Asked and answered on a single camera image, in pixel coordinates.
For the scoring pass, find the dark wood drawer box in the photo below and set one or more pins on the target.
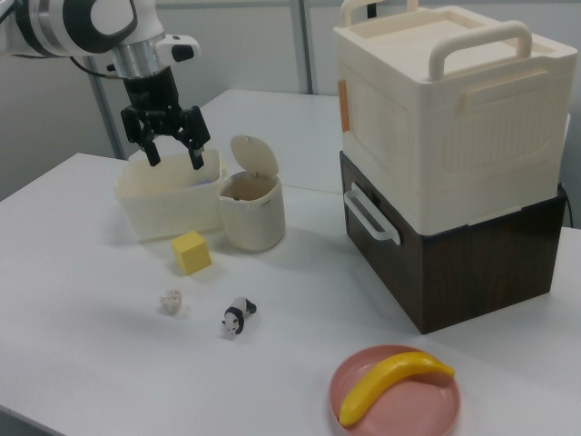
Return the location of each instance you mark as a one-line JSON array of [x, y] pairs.
[[454, 272]]

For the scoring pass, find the cream plastic storage box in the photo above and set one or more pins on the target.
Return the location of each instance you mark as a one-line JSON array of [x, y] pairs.
[[445, 122]]

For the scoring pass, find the cream rectangular plastic bin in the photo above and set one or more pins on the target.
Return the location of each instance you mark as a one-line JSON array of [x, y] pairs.
[[168, 200]]

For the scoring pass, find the pink plate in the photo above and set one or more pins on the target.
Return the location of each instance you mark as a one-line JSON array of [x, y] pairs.
[[399, 399]]

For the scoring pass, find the crumpled paper ball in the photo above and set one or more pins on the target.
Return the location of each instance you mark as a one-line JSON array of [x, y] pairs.
[[171, 300]]

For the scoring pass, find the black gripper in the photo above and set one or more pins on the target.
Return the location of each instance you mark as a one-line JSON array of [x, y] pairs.
[[154, 97]]

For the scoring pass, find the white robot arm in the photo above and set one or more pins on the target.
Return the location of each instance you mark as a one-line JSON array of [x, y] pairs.
[[68, 22]]

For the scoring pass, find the panda toy figurine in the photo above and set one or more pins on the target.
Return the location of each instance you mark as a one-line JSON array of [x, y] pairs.
[[237, 317]]

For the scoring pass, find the yellow toy banana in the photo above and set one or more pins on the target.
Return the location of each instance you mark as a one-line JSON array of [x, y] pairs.
[[386, 381]]

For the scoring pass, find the cream trash can with lid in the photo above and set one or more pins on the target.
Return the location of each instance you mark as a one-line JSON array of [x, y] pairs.
[[252, 204]]

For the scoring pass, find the yellow foam cube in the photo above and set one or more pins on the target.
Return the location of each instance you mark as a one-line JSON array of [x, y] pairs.
[[191, 252]]

